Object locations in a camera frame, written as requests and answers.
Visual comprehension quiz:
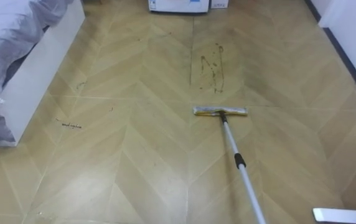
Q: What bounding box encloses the mop with silver pole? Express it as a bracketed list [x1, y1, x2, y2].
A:
[192, 106, 268, 224]

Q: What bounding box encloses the grey bed with white frame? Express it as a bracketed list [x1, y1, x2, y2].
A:
[0, 0, 86, 147]

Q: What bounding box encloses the white flat plate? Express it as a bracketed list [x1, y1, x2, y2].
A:
[312, 207, 356, 224]

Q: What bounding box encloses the white box with label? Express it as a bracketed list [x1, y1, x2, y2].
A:
[210, 0, 229, 9]

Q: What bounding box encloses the white washing machine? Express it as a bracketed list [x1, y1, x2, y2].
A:
[148, 0, 210, 14]

